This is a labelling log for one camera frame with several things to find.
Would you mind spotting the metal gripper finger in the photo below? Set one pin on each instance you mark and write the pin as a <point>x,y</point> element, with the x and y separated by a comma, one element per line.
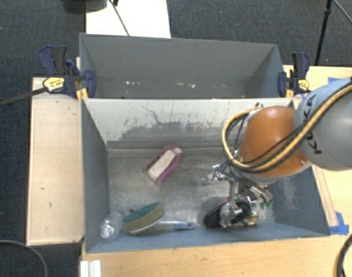
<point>226,220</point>
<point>234,209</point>

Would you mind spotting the black disc with pink rim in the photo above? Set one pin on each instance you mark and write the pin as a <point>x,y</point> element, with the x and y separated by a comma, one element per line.
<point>212,216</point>

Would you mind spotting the clear pen with blue end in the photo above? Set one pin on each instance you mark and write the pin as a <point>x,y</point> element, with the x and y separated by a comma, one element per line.
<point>179,225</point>

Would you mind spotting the green and tan round sponge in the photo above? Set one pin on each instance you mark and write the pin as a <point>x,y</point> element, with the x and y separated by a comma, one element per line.
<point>144,218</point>

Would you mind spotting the clear plastic bottle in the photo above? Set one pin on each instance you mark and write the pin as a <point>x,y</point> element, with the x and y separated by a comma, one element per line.
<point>110,226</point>

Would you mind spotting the grey metal bin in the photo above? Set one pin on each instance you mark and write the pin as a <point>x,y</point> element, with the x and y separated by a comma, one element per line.
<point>176,68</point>

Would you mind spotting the pale wood board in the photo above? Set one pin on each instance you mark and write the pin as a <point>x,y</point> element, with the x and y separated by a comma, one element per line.
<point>56,169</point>

